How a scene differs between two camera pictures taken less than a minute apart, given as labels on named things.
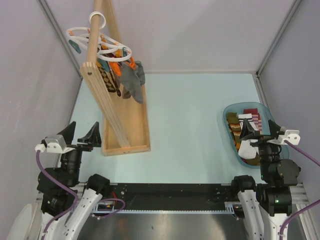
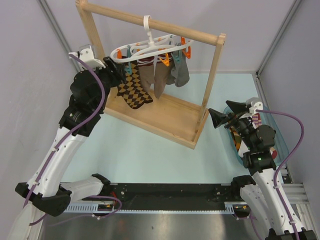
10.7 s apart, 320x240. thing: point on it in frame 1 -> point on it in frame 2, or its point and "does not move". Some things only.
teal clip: [75, 46] -> [128, 69]
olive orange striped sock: [235, 128] does not move
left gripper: [93, 137] -> [117, 75]
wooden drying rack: [116, 79] -> [176, 121]
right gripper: [248, 131] -> [240, 109]
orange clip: [131, 63] -> [188, 53]
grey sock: [130, 79] -> [180, 72]
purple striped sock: [257, 122] does not move
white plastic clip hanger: [80, 36] -> [150, 48]
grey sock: [140, 72] -> [170, 79]
